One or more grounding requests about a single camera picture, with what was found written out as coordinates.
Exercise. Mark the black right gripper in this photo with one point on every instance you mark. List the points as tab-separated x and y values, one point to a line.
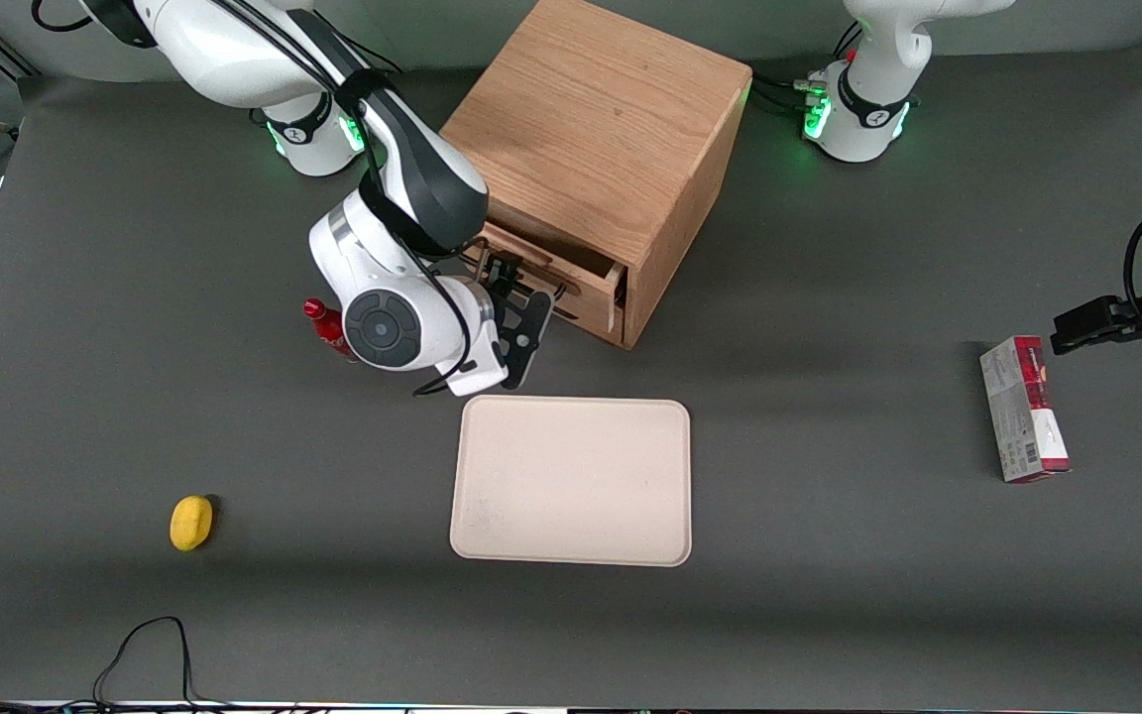
501	275

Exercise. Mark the wooden drawer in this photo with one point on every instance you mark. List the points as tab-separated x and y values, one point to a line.
586	278

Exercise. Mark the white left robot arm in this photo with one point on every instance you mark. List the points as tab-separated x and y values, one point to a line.
863	109

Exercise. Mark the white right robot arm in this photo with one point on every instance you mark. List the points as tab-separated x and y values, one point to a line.
393	278

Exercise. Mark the oak wooden drawer cabinet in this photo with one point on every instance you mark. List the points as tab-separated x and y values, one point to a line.
591	109

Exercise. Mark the red plaid carton box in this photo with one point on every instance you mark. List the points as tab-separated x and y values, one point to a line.
1022	416

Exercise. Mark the beige plastic tray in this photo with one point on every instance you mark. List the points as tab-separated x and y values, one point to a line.
571	481

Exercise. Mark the red cola bottle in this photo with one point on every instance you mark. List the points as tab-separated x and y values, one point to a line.
328	327

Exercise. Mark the yellow lemon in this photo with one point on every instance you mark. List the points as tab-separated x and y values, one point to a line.
191	523

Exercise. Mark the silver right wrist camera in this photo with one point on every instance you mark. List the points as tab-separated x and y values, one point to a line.
482	342

